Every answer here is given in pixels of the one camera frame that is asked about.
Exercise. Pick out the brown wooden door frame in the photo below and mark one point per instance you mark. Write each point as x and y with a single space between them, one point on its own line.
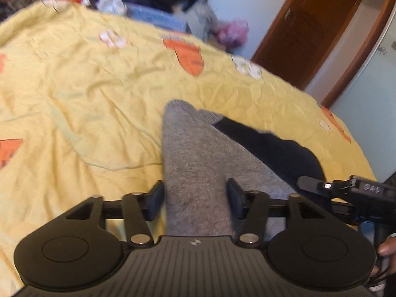
362 52

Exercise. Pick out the pink plastic bag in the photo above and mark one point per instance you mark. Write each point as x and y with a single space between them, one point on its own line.
233 32

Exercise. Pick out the brown wooden door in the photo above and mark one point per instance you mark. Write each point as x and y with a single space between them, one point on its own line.
309 27

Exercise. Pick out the yellow printed bed sheet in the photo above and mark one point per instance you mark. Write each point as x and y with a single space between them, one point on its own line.
77 92

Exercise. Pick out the pale grey-blue cloth bundle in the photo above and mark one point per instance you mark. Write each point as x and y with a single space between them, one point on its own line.
202 15

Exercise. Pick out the person's right hand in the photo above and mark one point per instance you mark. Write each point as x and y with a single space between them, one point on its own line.
388 249

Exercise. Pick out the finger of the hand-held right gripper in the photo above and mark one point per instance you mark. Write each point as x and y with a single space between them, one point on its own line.
315 186

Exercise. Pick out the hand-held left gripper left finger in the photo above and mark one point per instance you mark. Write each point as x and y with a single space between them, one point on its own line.
157 201

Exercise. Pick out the blue folded cloth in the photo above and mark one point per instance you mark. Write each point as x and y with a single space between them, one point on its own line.
157 17

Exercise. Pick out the dark navy knit garment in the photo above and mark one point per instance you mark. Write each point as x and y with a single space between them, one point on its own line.
278 151

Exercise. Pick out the grey knit garment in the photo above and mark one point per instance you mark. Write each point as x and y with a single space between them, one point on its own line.
198 167

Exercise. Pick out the white patterned cloth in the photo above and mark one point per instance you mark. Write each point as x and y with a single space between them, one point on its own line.
109 1

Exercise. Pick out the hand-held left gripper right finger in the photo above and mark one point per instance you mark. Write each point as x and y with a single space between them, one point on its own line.
236 198

